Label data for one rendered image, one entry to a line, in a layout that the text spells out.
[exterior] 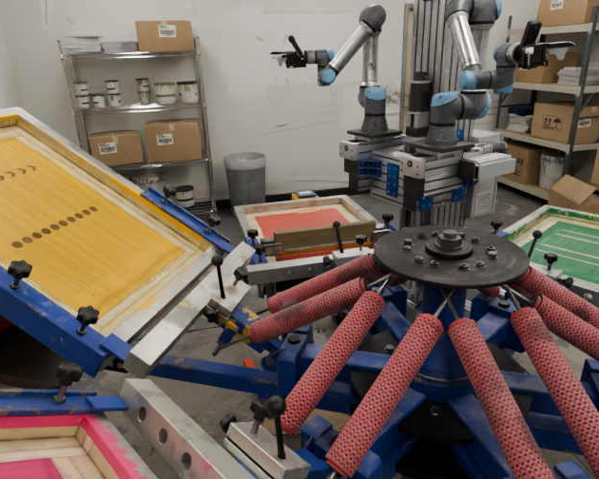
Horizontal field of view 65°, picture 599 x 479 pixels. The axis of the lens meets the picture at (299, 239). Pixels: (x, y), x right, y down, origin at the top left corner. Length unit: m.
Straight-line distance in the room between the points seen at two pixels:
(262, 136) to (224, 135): 0.43
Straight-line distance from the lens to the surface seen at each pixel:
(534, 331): 0.91
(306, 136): 5.55
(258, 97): 5.38
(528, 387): 1.14
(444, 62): 2.55
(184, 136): 4.87
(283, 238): 1.76
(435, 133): 2.33
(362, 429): 0.79
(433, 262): 0.91
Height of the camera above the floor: 1.69
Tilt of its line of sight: 22 degrees down
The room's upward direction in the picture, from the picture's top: 2 degrees counter-clockwise
